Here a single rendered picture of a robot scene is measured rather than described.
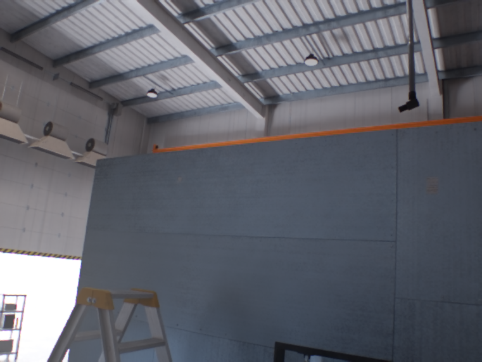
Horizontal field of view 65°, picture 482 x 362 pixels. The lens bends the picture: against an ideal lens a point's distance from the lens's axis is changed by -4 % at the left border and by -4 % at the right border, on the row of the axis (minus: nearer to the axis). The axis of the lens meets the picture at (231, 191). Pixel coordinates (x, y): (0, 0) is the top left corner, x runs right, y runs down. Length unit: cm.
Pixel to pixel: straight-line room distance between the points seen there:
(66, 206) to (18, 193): 159
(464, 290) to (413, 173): 56
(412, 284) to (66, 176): 1171
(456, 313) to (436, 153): 71
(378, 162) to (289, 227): 56
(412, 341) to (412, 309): 13
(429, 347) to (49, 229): 1146
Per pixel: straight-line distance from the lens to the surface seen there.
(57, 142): 1186
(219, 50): 1066
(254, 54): 1076
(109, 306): 177
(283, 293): 210
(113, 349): 174
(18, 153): 1209
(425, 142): 204
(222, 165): 240
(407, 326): 194
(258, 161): 228
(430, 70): 1012
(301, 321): 207
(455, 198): 196
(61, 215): 1274
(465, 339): 193
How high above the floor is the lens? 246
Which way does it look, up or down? 11 degrees up
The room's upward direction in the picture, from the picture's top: 5 degrees clockwise
